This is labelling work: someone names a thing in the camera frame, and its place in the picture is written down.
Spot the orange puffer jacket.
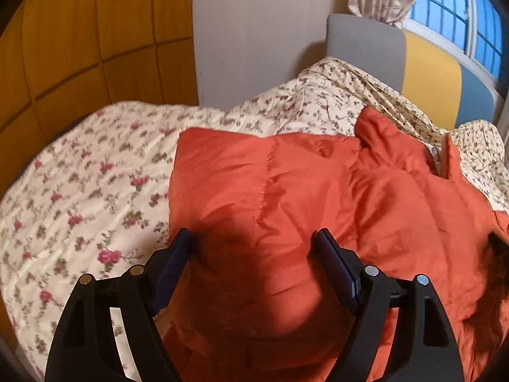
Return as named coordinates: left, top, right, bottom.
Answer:
left=164, top=108, right=508, bottom=381

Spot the floral quilt bedspread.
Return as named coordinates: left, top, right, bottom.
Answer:
left=0, top=57, right=509, bottom=382

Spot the grey yellow blue headboard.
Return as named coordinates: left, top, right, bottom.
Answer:
left=326, top=14, right=495, bottom=129

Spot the wooden wardrobe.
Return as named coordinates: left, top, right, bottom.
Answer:
left=1, top=0, right=199, bottom=189

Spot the window with blue panes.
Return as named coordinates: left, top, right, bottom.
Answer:
left=406, top=0, right=508, bottom=96

